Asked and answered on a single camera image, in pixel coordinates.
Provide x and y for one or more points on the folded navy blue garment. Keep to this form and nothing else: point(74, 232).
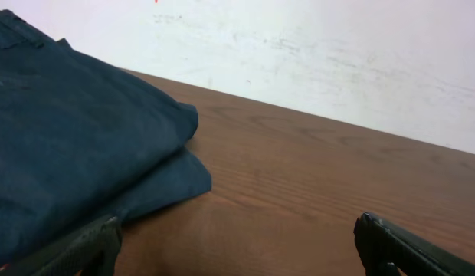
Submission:
point(80, 139)

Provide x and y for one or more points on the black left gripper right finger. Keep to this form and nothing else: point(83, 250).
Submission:
point(387, 249)

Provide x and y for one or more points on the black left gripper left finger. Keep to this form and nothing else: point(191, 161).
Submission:
point(91, 250)

